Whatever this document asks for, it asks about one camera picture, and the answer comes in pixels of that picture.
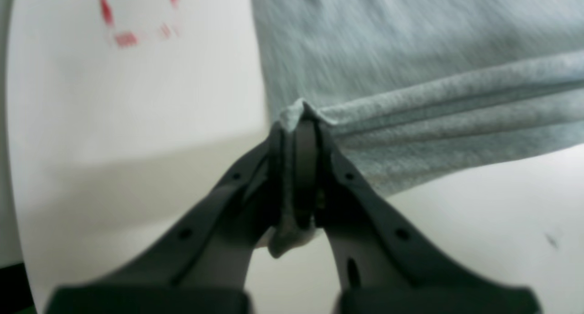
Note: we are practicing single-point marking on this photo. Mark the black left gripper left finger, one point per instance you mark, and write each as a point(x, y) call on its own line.
point(200, 265)

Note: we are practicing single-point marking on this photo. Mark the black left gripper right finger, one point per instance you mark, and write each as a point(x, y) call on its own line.
point(384, 263)

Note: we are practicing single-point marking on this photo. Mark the grey t-shirt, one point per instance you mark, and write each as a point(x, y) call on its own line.
point(412, 90)

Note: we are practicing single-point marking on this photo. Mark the red tape marking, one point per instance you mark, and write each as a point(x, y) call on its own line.
point(129, 23)

